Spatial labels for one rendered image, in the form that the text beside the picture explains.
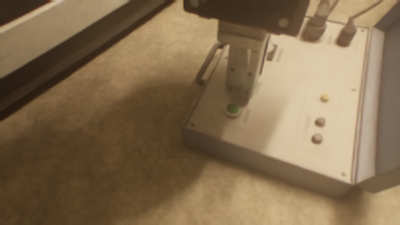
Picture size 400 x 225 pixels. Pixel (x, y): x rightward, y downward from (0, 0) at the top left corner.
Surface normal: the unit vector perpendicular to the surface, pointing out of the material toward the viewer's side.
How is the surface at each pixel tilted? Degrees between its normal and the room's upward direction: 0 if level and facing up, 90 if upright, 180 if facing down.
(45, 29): 90
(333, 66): 0
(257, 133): 0
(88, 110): 0
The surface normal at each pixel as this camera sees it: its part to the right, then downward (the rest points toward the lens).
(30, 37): 0.79, 0.48
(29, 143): 0.00, -0.60
